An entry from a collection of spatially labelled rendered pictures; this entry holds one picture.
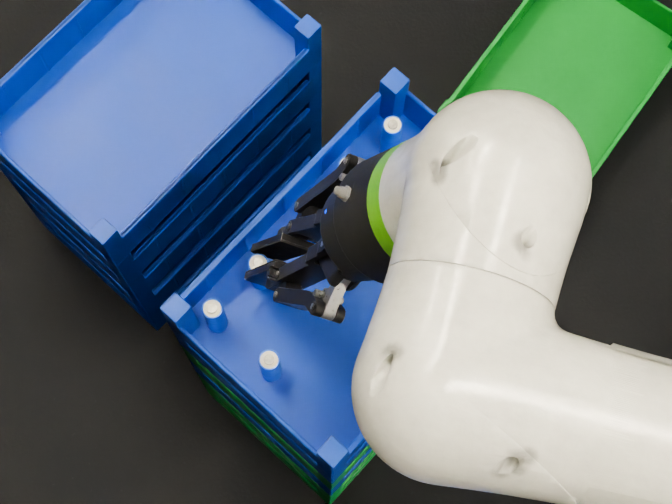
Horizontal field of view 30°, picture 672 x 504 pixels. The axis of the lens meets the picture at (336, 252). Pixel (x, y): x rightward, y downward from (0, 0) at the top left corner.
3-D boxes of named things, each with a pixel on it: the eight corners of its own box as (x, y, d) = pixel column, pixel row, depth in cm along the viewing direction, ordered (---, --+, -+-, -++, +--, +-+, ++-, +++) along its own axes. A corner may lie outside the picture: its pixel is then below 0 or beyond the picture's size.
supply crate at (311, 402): (388, 98, 120) (393, 64, 112) (551, 236, 116) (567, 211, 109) (168, 326, 114) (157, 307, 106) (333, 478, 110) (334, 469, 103)
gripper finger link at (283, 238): (280, 241, 103) (282, 232, 103) (249, 252, 109) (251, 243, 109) (312, 252, 104) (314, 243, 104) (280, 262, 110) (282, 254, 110)
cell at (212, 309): (217, 309, 114) (211, 293, 108) (232, 322, 113) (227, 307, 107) (203, 323, 113) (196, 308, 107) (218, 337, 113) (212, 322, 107)
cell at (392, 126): (388, 135, 118) (391, 110, 112) (402, 148, 118) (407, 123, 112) (375, 149, 118) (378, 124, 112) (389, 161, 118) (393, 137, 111)
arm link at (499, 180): (646, 113, 74) (493, 36, 70) (603, 313, 70) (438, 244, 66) (515, 162, 86) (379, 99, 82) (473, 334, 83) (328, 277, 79)
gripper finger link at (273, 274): (374, 247, 94) (371, 265, 93) (311, 280, 104) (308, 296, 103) (327, 231, 92) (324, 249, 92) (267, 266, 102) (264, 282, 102)
